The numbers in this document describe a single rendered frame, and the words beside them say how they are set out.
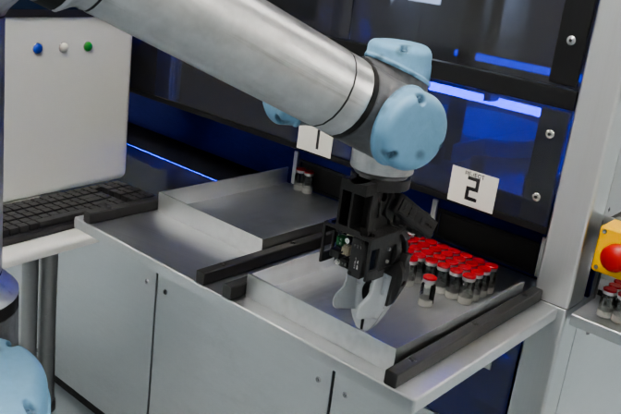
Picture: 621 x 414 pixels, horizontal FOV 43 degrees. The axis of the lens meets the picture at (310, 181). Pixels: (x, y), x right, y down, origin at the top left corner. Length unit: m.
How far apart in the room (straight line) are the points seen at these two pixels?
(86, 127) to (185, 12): 1.16
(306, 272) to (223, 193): 0.37
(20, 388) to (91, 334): 1.55
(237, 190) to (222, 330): 0.37
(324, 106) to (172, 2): 0.16
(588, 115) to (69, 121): 1.03
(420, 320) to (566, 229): 0.27
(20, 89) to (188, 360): 0.73
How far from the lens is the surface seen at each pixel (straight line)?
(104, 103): 1.76
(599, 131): 1.20
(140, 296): 1.99
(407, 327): 1.10
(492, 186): 1.28
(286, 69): 0.63
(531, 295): 1.25
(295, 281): 1.19
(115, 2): 0.58
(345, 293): 0.97
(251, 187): 1.57
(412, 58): 0.86
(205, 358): 1.85
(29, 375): 0.68
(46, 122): 1.67
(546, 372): 1.32
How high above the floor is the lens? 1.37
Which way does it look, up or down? 17 degrees down
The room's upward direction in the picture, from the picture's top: 7 degrees clockwise
